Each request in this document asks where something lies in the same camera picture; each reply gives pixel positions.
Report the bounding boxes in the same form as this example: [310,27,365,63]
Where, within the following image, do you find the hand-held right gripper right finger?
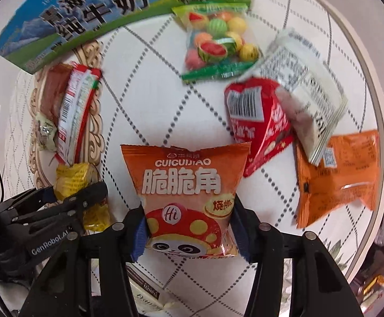
[230,200,364,317]

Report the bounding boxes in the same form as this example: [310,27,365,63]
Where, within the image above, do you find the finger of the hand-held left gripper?
[0,186,57,220]
[12,181,109,238]

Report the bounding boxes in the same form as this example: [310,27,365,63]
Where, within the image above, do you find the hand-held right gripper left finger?
[22,205,149,317]

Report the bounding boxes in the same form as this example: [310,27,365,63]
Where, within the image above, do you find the yellow snack packet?
[54,162,113,233]

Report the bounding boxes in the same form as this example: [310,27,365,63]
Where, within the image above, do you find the orange chips bag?
[120,142,252,260]

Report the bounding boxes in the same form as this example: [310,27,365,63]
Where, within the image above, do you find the blue green milk carton box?
[0,0,257,75]

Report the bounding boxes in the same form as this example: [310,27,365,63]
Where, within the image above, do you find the white brown box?
[126,264,176,317]

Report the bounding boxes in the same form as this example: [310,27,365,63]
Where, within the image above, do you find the red white long snack packet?
[42,63,103,167]

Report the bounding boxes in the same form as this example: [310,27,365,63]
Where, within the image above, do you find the orange flat snack packet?
[294,129,381,229]

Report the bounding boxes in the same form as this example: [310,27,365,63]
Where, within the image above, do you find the colourful floor clutter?
[357,248,384,307]

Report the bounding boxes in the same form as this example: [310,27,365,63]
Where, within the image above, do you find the white printed tablecloth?
[1,0,384,317]

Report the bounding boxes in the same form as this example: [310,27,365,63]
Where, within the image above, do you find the fruit candy bag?
[172,3,263,83]

